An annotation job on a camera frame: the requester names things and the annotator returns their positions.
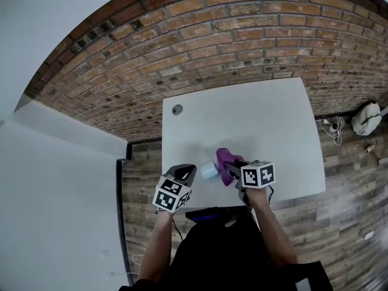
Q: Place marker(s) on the purple cleaning cloth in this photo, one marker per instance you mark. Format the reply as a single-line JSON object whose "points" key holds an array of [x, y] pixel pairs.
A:
{"points": [[224, 158]]}

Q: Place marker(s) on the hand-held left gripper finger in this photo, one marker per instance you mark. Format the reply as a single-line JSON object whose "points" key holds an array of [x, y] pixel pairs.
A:
{"points": [[173, 171], [192, 174]]}

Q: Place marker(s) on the white table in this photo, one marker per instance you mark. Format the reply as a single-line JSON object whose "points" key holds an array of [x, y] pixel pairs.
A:
{"points": [[384, 111]]}

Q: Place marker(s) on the small tan floor object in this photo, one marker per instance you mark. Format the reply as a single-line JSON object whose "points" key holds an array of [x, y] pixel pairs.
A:
{"points": [[369, 148]]}

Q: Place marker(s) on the white backpack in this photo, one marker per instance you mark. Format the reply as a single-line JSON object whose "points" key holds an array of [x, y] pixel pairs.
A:
{"points": [[366, 118]]}

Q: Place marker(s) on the white paper scrap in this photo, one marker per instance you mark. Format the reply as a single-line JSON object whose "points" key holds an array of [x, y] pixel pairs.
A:
{"points": [[368, 236]]}

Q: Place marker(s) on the black chest device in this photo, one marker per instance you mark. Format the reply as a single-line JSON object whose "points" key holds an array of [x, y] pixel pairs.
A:
{"points": [[206, 216]]}

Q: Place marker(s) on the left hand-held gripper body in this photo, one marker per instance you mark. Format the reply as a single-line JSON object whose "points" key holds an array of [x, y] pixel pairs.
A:
{"points": [[165, 197]]}

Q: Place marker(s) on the white wall socket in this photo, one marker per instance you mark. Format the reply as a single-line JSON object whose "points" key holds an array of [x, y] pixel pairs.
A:
{"points": [[105, 254], [109, 275]]}

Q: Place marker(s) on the person's black shirt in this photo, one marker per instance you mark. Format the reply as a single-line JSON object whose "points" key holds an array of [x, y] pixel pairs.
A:
{"points": [[221, 259]]}

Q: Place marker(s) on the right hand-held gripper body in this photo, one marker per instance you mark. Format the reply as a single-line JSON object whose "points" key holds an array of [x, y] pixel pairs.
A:
{"points": [[257, 176]]}

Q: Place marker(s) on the person's right forearm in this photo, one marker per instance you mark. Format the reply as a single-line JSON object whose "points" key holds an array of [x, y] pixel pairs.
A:
{"points": [[272, 232]]}

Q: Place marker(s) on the person's left forearm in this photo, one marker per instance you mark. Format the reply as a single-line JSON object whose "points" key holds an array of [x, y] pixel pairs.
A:
{"points": [[157, 247]]}

